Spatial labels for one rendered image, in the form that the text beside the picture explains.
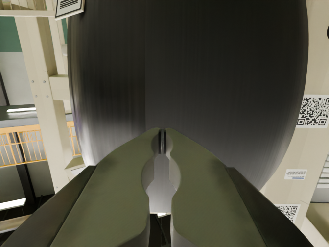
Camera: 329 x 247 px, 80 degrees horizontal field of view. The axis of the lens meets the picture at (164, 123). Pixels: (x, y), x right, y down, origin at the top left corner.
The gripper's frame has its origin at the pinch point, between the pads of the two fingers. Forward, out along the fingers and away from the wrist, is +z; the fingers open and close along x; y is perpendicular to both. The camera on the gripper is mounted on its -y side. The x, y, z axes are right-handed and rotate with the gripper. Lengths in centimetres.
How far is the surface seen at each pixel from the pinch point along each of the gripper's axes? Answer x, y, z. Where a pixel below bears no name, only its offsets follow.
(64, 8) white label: -11.0, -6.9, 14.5
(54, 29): -267, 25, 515
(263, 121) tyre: 10.9, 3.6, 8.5
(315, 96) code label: 31.6, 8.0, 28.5
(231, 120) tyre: 7.4, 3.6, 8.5
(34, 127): -346, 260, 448
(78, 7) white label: -9.0, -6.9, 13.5
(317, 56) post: 29.5, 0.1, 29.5
